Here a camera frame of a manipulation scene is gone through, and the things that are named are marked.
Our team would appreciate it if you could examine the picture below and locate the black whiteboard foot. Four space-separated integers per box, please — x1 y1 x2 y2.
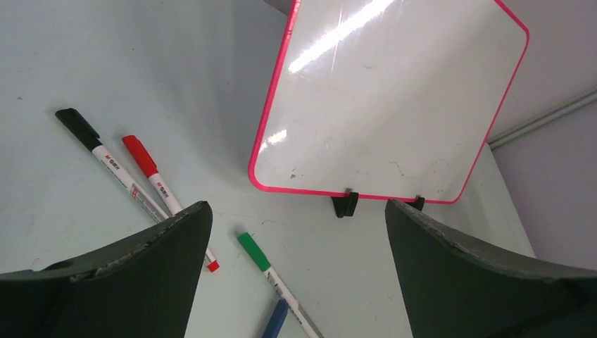
331 189 360 218
407 195 426 211

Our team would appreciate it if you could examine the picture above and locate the blue marker cap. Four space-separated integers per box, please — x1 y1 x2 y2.
261 299 289 338

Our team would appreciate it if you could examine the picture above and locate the black whiteboard right foot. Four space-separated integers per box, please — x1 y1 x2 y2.
407 195 426 211

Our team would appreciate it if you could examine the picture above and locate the black cap marker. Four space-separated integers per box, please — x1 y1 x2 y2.
55 108 169 223

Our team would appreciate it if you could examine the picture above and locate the green cap marker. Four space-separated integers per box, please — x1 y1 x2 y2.
237 232 324 338

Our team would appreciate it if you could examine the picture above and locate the pink framed whiteboard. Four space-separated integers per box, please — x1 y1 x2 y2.
248 1 530 204

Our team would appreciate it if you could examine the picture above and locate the aluminium frame profile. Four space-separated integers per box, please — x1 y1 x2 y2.
487 85 596 150

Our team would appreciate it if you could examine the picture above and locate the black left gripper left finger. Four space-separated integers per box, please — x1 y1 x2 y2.
1 201 213 337

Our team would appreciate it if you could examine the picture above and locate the black whiteboard left foot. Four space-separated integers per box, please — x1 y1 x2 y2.
331 189 360 218

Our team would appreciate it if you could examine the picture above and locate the red cap marker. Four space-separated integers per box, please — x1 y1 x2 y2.
121 135 220 273

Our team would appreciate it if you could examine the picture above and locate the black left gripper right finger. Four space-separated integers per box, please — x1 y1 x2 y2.
385 200 596 337

